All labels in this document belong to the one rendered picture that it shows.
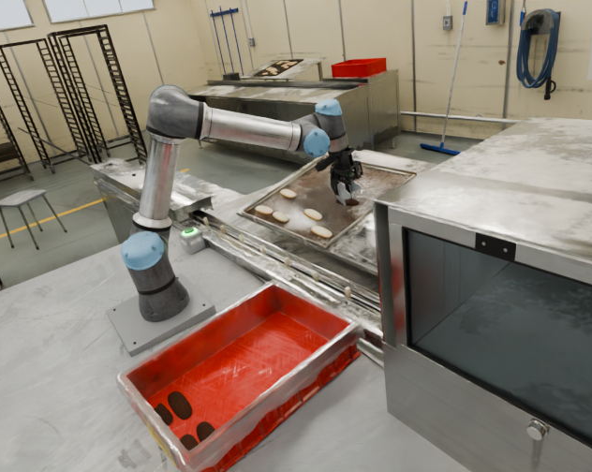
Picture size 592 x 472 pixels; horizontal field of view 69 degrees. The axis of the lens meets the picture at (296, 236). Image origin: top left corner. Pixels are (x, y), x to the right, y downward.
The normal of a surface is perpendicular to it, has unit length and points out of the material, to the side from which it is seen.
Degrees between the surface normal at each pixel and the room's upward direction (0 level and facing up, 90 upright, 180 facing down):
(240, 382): 0
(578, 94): 90
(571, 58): 90
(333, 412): 0
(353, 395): 0
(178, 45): 90
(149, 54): 90
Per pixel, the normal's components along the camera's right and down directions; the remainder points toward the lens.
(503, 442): -0.76, 0.40
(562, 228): -0.15, -0.88
